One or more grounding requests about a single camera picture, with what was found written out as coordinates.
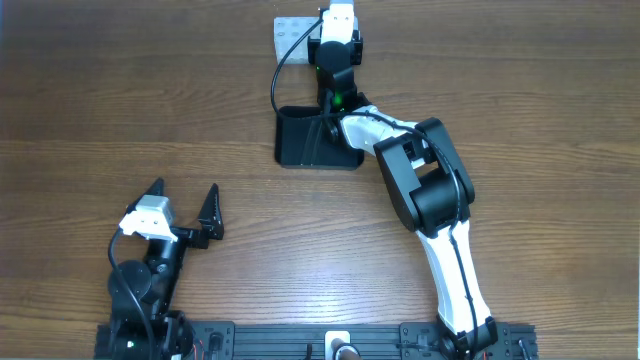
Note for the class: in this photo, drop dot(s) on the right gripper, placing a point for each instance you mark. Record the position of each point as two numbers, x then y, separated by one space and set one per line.
357 50

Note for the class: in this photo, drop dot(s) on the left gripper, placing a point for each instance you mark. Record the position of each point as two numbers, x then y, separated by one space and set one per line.
192 237

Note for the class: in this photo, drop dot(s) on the clear test tube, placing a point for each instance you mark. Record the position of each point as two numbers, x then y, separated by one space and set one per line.
309 142

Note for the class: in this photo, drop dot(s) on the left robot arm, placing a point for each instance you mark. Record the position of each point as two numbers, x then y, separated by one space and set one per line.
135 285

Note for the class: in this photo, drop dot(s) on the white test tube rack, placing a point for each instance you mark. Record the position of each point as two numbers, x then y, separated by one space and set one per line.
292 40

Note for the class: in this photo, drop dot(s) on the black tray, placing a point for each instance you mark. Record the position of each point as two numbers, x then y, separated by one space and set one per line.
295 150

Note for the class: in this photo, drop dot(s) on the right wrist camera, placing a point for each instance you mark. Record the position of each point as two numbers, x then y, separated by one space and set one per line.
339 22

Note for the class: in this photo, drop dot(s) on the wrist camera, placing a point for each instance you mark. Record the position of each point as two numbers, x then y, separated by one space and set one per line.
339 22
150 217

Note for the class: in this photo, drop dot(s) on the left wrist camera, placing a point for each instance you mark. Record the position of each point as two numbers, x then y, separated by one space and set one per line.
150 217

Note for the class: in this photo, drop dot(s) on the mounting rail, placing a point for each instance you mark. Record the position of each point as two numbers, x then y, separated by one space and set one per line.
280 342

